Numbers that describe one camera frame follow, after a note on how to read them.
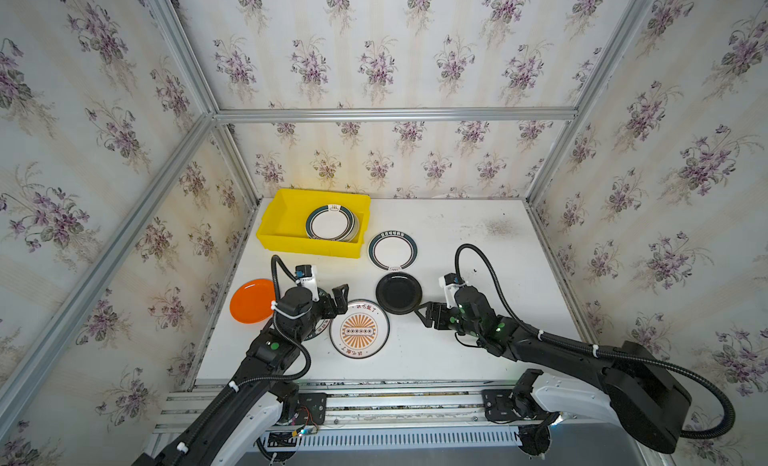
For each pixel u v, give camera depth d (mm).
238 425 486
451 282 761
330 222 1086
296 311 575
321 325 860
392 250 1047
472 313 646
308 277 690
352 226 1065
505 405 732
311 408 732
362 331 860
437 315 725
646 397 413
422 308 765
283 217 1142
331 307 702
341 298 717
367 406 748
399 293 931
